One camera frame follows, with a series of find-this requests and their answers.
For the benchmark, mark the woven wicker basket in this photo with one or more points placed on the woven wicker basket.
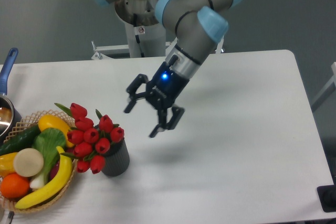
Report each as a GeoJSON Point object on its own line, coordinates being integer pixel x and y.
{"type": "Point", "coordinates": [20, 126]}

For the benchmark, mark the red tulip bouquet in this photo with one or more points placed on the red tulip bouquet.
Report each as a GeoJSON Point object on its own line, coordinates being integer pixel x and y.
{"type": "Point", "coordinates": [84, 135]}

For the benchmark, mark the blue handled saucepan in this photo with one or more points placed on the blue handled saucepan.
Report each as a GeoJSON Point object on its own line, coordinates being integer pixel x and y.
{"type": "Point", "coordinates": [9, 115]}

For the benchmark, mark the purple red vegetable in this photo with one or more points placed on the purple red vegetable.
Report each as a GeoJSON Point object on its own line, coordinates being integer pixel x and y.
{"type": "Point", "coordinates": [55, 168]}

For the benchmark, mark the yellow squash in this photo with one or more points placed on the yellow squash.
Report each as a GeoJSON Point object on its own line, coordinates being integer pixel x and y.
{"type": "Point", "coordinates": [52, 121]}

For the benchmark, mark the green bok choy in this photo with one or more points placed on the green bok choy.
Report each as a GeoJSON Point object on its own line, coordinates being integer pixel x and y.
{"type": "Point", "coordinates": [46, 143]}

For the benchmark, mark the white frame at right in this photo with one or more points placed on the white frame at right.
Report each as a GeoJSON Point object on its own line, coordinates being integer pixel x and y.
{"type": "Point", "coordinates": [324, 92]}

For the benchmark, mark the dark grey ribbed vase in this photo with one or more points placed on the dark grey ribbed vase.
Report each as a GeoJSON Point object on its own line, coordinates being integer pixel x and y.
{"type": "Point", "coordinates": [111, 154]}

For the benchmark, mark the orange fruit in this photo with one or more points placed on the orange fruit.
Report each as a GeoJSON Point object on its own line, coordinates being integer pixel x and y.
{"type": "Point", "coordinates": [15, 186]}

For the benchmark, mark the green cucumber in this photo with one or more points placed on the green cucumber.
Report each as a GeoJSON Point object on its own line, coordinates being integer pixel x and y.
{"type": "Point", "coordinates": [20, 141]}

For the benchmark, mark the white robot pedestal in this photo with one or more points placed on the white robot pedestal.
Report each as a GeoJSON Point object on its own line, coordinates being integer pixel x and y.
{"type": "Point", "coordinates": [145, 35]}

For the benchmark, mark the yellow bell pepper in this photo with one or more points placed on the yellow bell pepper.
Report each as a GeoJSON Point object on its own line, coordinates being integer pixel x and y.
{"type": "Point", "coordinates": [7, 164]}

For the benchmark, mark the beige round slice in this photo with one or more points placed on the beige round slice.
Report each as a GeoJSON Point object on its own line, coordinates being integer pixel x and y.
{"type": "Point", "coordinates": [28, 162]}

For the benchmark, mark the black device at edge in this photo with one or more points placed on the black device at edge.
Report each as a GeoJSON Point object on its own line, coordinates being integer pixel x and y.
{"type": "Point", "coordinates": [327, 197]}

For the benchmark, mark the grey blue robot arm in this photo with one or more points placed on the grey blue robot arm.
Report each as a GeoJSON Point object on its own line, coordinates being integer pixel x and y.
{"type": "Point", "coordinates": [185, 32]}

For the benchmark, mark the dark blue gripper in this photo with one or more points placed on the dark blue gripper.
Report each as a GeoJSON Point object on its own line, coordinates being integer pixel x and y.
{"type": "Point", "coordinates": [165, 86]}

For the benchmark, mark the yellow banana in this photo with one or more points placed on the yellow banana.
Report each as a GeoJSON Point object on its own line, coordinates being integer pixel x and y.
{"type": "Point", "coordinates": [52, 187]}

